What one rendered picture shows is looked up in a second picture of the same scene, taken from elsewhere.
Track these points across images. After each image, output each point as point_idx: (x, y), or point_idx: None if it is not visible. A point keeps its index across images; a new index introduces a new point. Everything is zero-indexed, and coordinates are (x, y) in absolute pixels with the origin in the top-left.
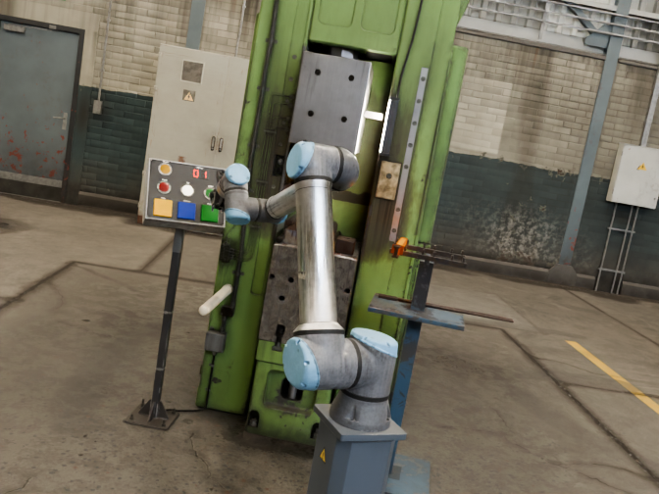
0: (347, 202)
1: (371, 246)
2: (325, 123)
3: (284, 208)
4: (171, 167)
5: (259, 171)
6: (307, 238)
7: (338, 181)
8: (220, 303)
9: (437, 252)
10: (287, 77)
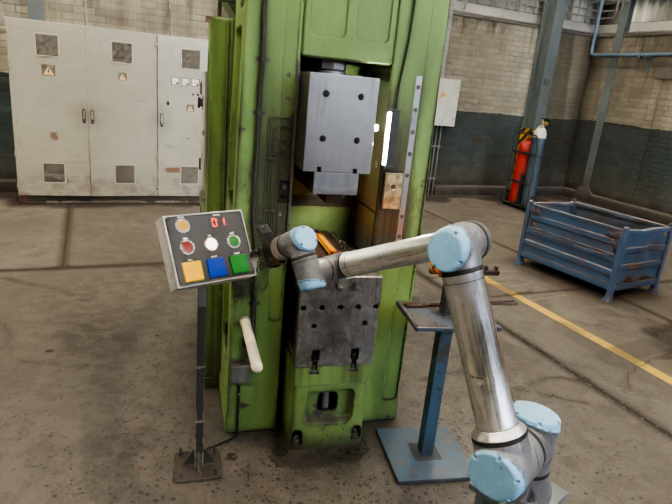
0: (332, 207)
1: None
2: (338, 146)
3: (369, 270)
4: (188, 221)
5: (264, 200)
6: (479, 340)
7: None
8: (238, 335)
9: None
10: (283, 98)
